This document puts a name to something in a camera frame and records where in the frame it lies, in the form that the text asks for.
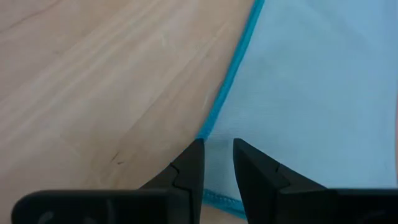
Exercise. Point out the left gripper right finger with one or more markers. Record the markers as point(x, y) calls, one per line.
point(311, 207)

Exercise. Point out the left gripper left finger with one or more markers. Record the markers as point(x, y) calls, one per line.
point(124, 207)

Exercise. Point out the blue microfiber towel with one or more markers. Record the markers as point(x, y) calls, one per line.
point(311, 93)

